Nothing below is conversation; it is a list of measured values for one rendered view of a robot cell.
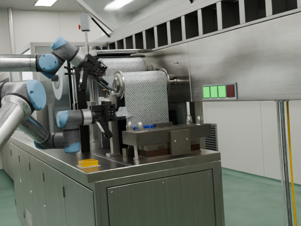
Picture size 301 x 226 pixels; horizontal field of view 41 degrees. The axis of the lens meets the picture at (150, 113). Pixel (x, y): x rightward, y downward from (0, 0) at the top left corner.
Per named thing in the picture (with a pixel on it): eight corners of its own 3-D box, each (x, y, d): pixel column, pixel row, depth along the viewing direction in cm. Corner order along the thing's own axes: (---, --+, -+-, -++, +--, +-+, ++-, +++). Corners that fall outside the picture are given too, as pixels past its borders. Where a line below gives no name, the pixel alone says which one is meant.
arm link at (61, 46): (47, 48, 189) (58, 34, 190) (66, 63, 194) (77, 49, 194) (49, 49, 182) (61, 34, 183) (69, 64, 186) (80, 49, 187)
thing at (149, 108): (126, 131, 197) (124, 93, 196) (169, 126, 208) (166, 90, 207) (127, 131, 197) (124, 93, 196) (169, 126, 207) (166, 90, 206)
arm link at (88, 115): (84, 125, 183) (79, 125, 191) (94, 124, 185) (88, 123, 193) (83, 109, 183) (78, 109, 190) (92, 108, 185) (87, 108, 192)
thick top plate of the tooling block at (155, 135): (122, 143, 192) (121, 131, 191) (193, 134, 209) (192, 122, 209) (136, 146, 177) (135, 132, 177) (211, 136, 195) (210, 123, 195)
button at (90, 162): (78, 166, 180) (78, 160, 179) (93, 163, 183) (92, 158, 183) (83, 167, 173) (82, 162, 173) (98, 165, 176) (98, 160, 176)
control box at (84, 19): (79, 32, 253) (78, 15, 253) (90, 31, 253) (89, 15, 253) (78, 30, 246) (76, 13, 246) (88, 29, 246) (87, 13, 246)
